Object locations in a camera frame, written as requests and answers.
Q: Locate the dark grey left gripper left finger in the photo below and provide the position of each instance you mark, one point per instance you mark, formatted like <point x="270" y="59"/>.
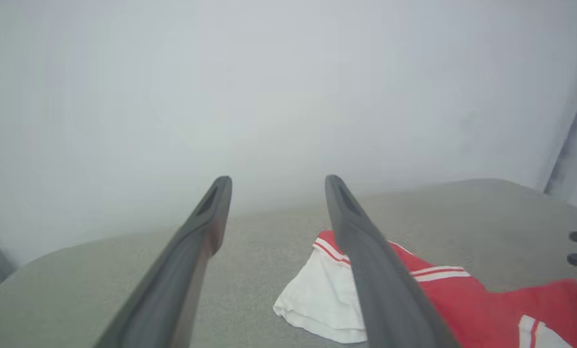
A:
<point x="172" y="290"/>

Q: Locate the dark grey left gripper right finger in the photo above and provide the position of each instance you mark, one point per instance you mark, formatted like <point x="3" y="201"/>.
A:
<point x="390" y="299"/>

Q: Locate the red and white shirt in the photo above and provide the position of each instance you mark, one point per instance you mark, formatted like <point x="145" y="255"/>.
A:
<point x="482" y="314"/>

